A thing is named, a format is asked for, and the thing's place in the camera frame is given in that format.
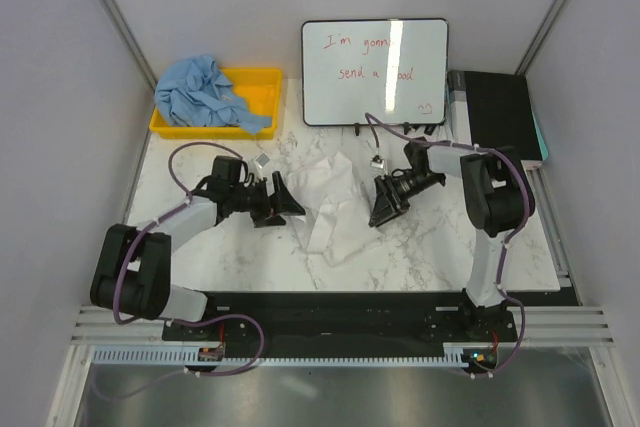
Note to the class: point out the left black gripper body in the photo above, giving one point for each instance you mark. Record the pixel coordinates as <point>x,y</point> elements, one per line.
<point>259,210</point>

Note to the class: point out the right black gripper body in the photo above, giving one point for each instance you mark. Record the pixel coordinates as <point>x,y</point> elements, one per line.
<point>403,188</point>

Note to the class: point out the white long sleeve shirt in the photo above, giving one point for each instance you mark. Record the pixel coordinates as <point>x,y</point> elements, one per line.
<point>335,224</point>

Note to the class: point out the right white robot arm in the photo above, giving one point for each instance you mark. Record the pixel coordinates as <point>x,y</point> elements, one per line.
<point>497,197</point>

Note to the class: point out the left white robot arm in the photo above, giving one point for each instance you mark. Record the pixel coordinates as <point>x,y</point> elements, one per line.
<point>133,273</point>

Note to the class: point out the blue long sleeve shirt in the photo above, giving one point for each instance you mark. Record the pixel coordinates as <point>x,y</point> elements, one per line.
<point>194,92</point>

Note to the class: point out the black whiteboard eraser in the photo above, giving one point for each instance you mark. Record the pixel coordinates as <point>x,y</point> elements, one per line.
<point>430,129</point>

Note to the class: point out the yellow plastic bin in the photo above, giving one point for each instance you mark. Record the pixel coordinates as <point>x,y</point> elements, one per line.
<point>259,87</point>

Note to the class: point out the whiteboard with red writing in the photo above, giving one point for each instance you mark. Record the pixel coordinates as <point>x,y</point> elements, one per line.
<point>392,69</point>

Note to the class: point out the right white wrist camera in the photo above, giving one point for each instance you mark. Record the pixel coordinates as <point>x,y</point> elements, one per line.
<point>378,165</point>

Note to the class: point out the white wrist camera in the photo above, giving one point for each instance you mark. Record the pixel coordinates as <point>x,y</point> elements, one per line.
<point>261,166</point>
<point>378,165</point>

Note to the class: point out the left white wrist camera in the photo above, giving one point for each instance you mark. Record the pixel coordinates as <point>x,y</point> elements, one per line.
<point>261,166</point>

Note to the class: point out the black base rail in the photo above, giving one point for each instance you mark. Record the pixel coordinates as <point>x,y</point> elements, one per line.
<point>437,316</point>

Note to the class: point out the white slotted cable duct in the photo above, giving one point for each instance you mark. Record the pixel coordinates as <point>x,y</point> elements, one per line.
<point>451,356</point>

